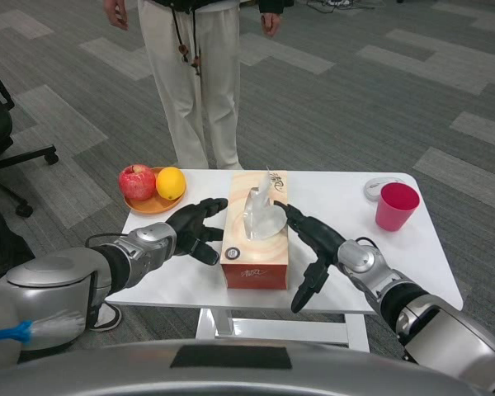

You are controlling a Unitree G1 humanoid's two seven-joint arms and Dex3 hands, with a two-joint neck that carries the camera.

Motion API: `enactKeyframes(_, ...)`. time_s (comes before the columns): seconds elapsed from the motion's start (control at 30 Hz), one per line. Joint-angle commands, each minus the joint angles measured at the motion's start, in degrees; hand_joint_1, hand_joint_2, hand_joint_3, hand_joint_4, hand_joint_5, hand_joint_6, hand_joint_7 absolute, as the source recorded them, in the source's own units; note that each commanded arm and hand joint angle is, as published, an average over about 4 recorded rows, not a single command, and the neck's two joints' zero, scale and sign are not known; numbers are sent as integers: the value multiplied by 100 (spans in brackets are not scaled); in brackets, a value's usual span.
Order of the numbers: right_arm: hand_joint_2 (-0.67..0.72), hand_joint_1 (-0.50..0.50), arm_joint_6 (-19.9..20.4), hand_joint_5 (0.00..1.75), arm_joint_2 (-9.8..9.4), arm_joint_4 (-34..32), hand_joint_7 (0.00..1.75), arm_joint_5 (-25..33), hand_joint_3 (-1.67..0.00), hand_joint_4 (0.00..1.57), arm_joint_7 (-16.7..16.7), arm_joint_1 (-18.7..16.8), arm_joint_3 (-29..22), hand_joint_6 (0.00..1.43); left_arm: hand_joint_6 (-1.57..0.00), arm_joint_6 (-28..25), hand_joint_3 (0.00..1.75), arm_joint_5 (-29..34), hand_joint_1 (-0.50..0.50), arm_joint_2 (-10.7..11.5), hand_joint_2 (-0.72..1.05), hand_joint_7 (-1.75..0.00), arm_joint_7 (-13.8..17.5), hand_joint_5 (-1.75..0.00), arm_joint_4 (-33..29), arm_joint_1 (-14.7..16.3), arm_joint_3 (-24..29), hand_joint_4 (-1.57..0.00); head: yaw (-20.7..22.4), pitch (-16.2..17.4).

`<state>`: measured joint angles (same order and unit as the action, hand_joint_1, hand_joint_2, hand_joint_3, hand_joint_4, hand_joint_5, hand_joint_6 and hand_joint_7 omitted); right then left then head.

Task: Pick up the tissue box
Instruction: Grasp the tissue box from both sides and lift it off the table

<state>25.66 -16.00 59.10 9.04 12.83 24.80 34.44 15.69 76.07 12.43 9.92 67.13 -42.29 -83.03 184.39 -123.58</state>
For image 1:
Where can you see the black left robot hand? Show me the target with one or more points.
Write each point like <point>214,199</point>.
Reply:
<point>189,227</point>

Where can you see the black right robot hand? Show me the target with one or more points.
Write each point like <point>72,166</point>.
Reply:
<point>323,241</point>

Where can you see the white tissue sheet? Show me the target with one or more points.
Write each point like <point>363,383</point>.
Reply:
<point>266,222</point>

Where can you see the orange beige tissue box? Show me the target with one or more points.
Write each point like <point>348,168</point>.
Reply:
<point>251,276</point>

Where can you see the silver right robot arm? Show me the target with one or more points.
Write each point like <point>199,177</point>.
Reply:
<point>363,257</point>

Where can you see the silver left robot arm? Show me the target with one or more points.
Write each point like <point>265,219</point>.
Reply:
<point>148,239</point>

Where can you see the orange plate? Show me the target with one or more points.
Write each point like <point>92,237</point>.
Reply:
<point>148,206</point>

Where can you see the yellow orange fruit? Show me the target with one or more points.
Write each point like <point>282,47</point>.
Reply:
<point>171,183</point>

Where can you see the red apple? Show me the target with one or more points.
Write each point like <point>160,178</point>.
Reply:
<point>137,182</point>

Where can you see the white round lid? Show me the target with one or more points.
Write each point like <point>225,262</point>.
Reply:
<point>373,189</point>

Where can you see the pink plastic cup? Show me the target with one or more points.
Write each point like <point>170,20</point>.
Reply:
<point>392,216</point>

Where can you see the person in beige trousers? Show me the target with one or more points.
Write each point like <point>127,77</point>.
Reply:
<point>189,103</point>

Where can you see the silver robot chest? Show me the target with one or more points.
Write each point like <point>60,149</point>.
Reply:
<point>107,371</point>

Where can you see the white table frame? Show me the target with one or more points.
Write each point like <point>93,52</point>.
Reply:
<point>288,330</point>

